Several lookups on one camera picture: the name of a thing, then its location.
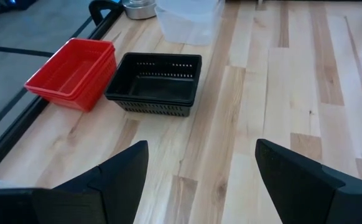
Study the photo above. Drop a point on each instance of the dark floor object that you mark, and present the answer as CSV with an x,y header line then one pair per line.
x,y
10,4

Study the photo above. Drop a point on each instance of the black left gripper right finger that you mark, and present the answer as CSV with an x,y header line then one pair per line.
x,y
311,193

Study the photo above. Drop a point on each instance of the red plastic basket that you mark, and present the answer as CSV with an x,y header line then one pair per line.
x,y
50,95
100,88
69,68

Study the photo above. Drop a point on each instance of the black aluminium table frame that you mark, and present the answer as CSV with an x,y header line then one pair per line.
x,y
22,121

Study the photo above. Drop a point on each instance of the clear plastic container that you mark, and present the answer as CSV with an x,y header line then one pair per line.
x,y
190,21

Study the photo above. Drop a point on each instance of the white shade table lamp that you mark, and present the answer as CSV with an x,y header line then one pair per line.
x,y
139,7

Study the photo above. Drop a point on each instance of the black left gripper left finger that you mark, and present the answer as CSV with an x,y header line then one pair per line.
x,y
112,193

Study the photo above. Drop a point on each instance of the black plastic basket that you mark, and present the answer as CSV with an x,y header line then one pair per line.
x,y
156,110
156,82
150,102

